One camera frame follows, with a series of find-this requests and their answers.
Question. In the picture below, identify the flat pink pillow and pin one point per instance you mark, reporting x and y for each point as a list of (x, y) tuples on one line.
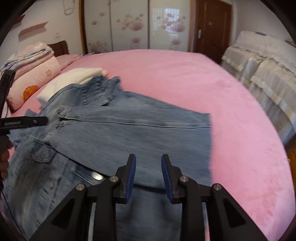
[(67, 60)]

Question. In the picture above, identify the wooden dresser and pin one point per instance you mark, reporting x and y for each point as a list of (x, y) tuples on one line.
[(291, 157)]

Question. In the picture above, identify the wooden headboard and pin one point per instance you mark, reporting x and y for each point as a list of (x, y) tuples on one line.
[(60, 47)]

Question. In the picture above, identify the pink wall shelf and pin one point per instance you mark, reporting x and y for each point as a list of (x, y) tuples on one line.
[(34, 27)]

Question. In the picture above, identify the pink pillow with orange print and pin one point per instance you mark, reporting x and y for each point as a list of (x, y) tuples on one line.
[(34, 76)]

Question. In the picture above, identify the person's left hand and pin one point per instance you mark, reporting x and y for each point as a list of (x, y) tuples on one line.
[(4, 160)]

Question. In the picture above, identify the blue denim jacket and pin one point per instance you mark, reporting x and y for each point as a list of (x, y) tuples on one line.
[(34, 185)]

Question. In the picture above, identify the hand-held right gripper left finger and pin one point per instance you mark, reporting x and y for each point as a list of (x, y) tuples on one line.
[(130, 176)]

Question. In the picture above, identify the floral sliding door wardrobe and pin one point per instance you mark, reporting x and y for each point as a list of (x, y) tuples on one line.
[(138, 25)]

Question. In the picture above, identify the folded floral quilt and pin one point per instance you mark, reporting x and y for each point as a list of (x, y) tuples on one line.
[(27, 54)]

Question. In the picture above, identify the brown wooden door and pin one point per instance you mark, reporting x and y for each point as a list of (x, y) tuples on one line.
[(214, 27)]

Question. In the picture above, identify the pink bed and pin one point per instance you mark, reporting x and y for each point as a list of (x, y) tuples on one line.
[(185, 92)]

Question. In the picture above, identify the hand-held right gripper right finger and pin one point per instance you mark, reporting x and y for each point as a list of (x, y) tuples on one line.
[(167, 178)]

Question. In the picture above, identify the blue denim jeans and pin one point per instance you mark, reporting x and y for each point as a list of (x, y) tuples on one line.
[(138, 143)]

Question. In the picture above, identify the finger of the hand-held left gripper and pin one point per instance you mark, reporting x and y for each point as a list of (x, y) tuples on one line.
[(7, 85), (38, 121)]

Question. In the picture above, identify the white folded cloth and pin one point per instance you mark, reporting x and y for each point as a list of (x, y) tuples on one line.
[(76, 74)]

